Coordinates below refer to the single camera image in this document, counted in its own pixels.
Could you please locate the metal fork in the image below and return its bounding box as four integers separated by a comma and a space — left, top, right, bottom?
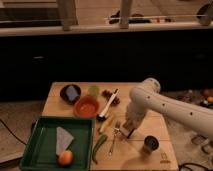
108, 121, 121, 156

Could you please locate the whiteboard eraser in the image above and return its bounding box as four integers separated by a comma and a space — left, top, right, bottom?
121, 129, 134, 139

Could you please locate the dark red dried item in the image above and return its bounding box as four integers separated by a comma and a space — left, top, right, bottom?
102, 90, 120, 106

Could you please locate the black cable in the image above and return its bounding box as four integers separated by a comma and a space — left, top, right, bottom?
178, 162, 213, 171
0, 118, 28, 146

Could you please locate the small green cup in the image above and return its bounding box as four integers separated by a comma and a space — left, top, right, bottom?
88, 85, 99, 97

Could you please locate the black cable right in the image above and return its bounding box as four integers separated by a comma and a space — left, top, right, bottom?
178, 162, 213, 171

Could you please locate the black cable left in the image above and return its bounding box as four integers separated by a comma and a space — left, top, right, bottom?
0, 118, 28, 146

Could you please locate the orange fruit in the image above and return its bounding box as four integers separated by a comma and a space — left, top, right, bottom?
58, 150, 73, 167

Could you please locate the green plastic tray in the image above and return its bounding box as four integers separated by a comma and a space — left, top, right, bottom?
20, 116, 94, 171

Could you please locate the dark bowl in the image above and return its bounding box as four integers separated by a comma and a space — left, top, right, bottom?
60, 84, 81, 105

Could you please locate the grey cloth in tray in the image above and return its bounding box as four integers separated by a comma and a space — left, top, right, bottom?
56, 127, 74, 155

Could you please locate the yellow banana toy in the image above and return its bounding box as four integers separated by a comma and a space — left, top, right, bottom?
99, 115, 115, 134

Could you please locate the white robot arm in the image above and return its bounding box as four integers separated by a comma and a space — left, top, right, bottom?
124, 78, 213, 141

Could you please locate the red bowl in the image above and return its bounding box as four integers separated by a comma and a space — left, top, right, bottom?
73, 96, 99, 118

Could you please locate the blue-grey sponge in bowl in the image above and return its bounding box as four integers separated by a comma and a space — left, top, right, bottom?
66, 86, 78, 101

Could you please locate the dark metal cup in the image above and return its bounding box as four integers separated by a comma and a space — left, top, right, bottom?
144, 135, 159, 153

